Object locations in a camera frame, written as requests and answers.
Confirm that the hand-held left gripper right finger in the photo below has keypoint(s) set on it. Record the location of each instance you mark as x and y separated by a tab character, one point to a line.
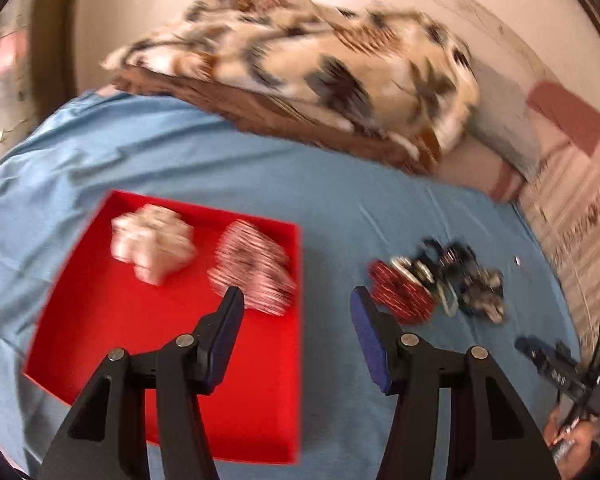
371	345

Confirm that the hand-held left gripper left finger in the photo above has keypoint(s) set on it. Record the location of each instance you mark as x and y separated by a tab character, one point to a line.
224	342

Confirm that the floral blanket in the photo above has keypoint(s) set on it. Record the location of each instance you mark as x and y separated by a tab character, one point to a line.
305	60

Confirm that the pink striped pillow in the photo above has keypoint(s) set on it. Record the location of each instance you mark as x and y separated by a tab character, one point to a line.
565	115

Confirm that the grey pillow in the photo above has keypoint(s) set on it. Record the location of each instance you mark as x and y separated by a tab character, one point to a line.
505	120

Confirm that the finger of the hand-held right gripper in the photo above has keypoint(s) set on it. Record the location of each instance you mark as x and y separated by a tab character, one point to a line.
542	360

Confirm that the red tray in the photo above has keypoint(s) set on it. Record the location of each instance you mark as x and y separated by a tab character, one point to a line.
130	320

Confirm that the striped patterned pillow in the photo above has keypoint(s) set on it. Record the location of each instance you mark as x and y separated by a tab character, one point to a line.
575	220

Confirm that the blue sheet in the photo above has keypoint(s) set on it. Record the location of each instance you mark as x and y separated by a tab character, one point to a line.
180	145

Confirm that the window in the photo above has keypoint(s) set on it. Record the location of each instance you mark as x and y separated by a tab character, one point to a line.
2	85

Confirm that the person's right hand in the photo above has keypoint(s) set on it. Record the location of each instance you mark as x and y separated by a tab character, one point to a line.
582	440

